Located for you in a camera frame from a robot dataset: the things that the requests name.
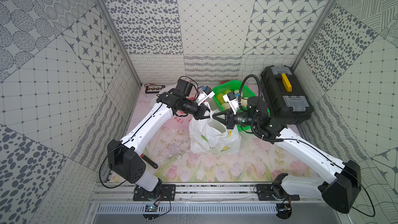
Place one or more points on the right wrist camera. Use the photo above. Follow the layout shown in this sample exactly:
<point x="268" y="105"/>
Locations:
<point x="231" y="99"/>

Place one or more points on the black small tray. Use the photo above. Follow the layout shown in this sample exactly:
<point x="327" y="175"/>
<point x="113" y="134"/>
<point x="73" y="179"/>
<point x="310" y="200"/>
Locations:
<point x="153" y="89"/>

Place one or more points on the green plastic basket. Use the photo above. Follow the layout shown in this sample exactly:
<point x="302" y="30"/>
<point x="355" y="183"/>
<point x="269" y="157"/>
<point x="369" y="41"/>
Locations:
<point x="245" y="90"/>

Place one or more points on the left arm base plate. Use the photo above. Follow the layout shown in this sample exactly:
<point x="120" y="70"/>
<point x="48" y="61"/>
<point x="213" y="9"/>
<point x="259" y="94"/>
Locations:
<point x="165" y="192"/>

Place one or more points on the red handled tool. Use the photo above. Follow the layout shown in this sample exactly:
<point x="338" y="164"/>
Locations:
<point x="149" y="161"/>

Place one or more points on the white lemon print bag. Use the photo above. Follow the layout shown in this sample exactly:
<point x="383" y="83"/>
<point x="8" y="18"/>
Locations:
<point x="209" y="135"/>

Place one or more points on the floral pink table mat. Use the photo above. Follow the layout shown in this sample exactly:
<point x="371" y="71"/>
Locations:
<point x="256" y="161"/>

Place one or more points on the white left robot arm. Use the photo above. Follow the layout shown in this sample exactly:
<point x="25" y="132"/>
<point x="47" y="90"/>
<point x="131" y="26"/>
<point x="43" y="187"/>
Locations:
<point x="124" y="156"/>

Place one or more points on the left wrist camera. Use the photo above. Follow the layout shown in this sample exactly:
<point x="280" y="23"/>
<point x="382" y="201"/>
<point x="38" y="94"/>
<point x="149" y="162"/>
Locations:
<point x="207" y="93"/>

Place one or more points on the black plastic toolbox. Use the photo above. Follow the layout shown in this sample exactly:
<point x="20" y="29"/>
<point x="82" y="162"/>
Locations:
<point x="285" y="97"/>

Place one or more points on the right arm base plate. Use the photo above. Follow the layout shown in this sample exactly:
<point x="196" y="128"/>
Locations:
<point x="268" y="192"/>

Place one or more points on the white pear right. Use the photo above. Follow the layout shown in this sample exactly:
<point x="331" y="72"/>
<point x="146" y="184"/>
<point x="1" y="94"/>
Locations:
<point x="244" y="103"/>

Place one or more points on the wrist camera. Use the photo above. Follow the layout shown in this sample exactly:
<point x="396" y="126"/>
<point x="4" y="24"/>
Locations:
<point x="207" y="93"/>
<point x="231" y="99"/>

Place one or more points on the green pear left back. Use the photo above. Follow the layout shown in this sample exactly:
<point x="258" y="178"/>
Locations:
<point x="220" y="98"/>

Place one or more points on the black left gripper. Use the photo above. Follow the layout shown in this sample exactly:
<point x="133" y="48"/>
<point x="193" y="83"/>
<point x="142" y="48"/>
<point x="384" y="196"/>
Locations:
<point x="200" y="111"/>

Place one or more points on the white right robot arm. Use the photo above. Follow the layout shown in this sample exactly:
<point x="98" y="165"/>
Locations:
<point x="338" y="183"/>

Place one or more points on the pink patterned plastic bag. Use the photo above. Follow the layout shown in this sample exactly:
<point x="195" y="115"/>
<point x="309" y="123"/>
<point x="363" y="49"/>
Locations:
<point x="180" y="123"/>

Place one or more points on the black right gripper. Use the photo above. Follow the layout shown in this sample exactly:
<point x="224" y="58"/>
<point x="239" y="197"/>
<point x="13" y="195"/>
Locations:
<point x="229" y="118"/>

